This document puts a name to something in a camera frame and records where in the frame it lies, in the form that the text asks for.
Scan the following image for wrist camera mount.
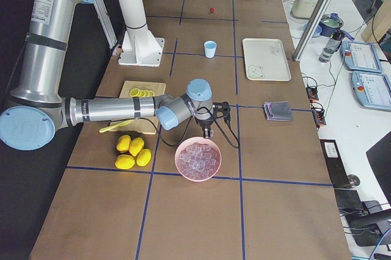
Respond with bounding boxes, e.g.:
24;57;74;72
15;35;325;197
213;101;231;126

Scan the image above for white pedestal column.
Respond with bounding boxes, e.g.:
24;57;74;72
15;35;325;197
119;0;165;67

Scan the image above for cream toaster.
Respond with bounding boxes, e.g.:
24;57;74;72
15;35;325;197
291;0;318;19

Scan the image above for pile of clear ice cubes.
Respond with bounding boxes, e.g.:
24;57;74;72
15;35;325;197
176;143;220;181

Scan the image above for lemon bottom right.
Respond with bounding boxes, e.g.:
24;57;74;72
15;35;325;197
136;148;152;167

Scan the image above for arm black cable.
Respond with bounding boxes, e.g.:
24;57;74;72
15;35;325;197
140;110;241;149

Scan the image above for grey purple folded cloth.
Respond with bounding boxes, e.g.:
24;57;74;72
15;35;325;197
264;101;293;121

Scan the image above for yellow plastic knife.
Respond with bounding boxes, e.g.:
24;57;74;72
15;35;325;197
99;119;133;134

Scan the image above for light blue cup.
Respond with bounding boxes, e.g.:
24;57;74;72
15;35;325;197
204;40;217;59

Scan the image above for pink bowl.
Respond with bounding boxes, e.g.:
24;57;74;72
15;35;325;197
175;137;222;182

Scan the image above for black power strip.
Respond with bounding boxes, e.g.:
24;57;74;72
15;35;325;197
320;139;349;188

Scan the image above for blue bowl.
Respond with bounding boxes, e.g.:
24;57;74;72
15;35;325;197
303;23;322;38

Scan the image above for lemon top right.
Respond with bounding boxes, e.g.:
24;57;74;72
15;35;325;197
128;137;145;156

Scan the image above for yellow lemon slices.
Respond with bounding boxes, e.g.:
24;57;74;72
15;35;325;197
128;88;155;97

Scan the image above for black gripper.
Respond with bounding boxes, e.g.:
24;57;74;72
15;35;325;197
195;110;214;139

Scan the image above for lemon bottom left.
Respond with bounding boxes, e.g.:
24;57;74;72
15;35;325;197
115;154;136;170

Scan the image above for lemon top left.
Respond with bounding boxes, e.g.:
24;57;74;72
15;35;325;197
116;135;131;153

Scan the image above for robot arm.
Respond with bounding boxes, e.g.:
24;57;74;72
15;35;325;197
1;0;215;150

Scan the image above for aluminium frame post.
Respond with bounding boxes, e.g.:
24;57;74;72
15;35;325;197
293;0;331;62

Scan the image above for cream bear tray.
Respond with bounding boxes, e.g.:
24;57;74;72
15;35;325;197
242;38;291;82

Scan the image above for teach pendant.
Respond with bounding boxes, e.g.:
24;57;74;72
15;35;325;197
340;40;382;73
351;71;390;112

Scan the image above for near teach pendant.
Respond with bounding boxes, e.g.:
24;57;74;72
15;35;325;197
351;71;390;112

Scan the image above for dark blue saucepan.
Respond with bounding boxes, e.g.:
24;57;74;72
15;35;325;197
319;13;354;40

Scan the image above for wooden cutting board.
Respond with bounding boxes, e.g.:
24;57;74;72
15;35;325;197
110;81;166;135

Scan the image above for clear water bottle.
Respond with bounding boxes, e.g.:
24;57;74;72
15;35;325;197
318;30;345;63

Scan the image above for far teach pendant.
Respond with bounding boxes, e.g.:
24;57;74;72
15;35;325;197
340;40;382;73

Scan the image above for black usb hub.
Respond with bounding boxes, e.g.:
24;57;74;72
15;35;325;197
305;86;326;129

